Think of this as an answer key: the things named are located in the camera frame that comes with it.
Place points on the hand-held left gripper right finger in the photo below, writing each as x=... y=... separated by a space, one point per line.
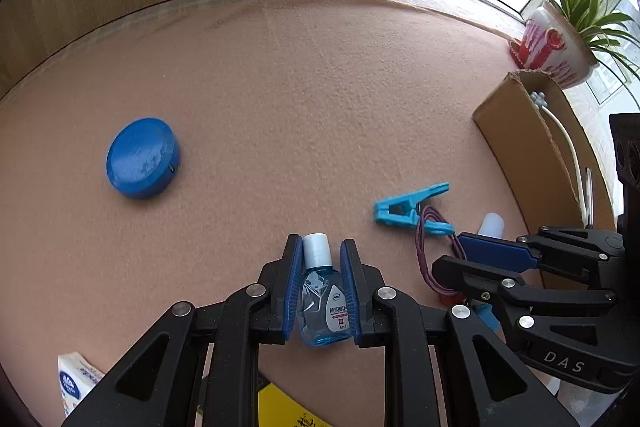
x=351 y=292

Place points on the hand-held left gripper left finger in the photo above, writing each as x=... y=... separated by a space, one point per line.
x=294 y=287

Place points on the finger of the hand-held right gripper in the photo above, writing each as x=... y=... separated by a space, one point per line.
x=495 y=252
x=470 y=277

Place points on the small white cap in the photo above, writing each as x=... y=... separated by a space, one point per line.
x=491 y=224

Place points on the blue eye drop bottle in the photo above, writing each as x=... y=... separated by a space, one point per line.
x=320 y=307

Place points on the cardboard box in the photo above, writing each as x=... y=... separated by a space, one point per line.
x=530 y=157

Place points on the grey knobbed roller massager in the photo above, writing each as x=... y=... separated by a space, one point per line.
x=537 y=99

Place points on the light blue clothes peg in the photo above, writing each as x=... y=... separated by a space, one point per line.
x=395 y=212

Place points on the yellow and black ruler card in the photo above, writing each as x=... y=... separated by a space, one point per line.
x=285 y=409

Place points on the pink felt mat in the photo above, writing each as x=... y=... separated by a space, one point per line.
x=250 y=107

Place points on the round blue lid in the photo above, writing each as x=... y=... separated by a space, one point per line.
x=140 y=157

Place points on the spider plant in red-white pot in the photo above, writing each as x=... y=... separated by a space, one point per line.
x=555 y=47

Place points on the white star-print tissue packet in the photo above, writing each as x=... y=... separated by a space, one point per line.
x=75 y=382

